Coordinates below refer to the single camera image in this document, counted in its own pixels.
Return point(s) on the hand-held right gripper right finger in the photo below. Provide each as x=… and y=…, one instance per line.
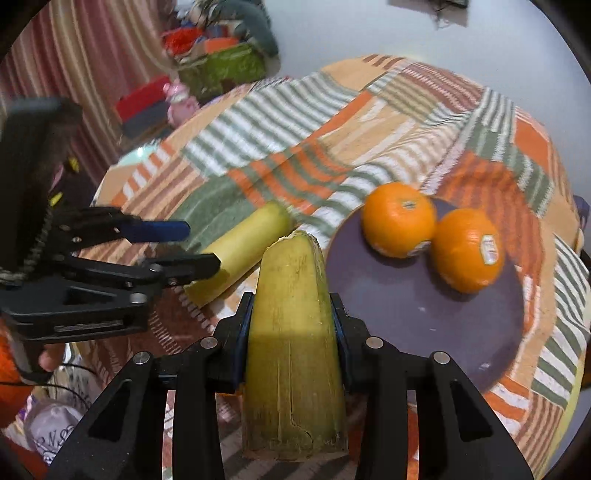
x=339, y=332

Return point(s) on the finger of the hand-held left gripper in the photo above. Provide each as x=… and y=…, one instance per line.
x=161, y=230
x=184, y=267

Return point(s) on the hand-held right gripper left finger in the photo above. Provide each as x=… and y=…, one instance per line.
x=240, y=351

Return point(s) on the yellow-green banana piece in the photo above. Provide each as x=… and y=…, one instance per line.
x=295, y=332

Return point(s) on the yellow banana piece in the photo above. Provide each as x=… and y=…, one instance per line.
x=249, y=240

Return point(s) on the purple plate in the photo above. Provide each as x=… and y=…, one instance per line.
x=415, y=318

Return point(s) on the person's left forearm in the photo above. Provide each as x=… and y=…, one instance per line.
x=13, y=392

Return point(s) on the person's left hand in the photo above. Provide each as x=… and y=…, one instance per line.
x=50, y=360

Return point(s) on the plain orange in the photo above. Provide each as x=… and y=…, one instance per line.
x=397, y=219

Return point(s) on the pink toy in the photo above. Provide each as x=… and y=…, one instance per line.
x=181, y=104

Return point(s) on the red box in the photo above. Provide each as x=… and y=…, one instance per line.
x=141, y=99

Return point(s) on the striped curtain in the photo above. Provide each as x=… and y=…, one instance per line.
x=78, y=50

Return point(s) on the orange with sticker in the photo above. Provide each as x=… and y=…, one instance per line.
x=464, y=251

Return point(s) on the striped patchwork blanket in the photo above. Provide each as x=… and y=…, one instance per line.
x=286, y=124

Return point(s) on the green bag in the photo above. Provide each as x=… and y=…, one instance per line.
x=221, y=69

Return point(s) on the pile of colourful clothes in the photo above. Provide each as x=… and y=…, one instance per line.
x=203, y=39

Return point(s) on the white printed plastic bag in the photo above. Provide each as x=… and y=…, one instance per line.
x=51, y=434

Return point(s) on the grey cloth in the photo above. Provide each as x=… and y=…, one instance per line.
x=258, y=27

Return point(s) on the dark wall fixture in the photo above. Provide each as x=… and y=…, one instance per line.
x=431, y=3

